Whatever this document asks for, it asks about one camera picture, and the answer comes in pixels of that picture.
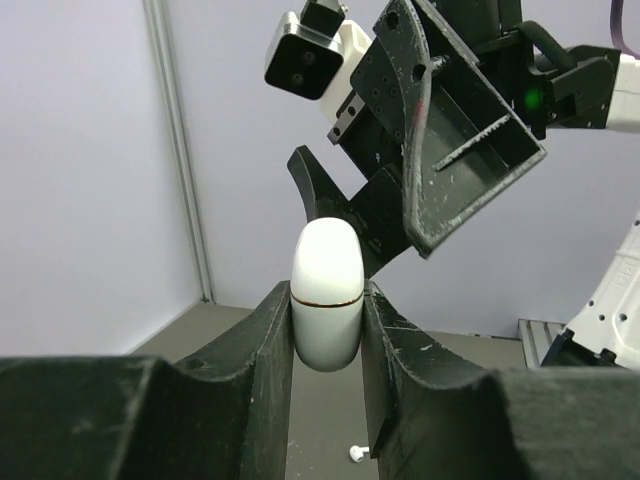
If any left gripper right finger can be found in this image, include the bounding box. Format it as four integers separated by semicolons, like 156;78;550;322
361;282;639;479

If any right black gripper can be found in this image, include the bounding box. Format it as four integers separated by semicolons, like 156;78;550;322
287;1;546;278

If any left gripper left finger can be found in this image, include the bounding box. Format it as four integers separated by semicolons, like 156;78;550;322
1;282;294;479

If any white earbud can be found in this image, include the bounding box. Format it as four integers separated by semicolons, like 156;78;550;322
349;445;370;463

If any white earbud charging case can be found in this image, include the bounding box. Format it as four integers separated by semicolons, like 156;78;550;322
290;217;364;372

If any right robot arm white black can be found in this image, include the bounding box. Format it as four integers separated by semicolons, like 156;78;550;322
288;1;639;276

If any aluminium frame rail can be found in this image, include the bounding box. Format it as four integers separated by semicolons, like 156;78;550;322
518;319;565;369

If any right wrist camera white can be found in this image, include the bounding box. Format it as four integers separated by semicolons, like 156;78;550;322
264;1;372;123

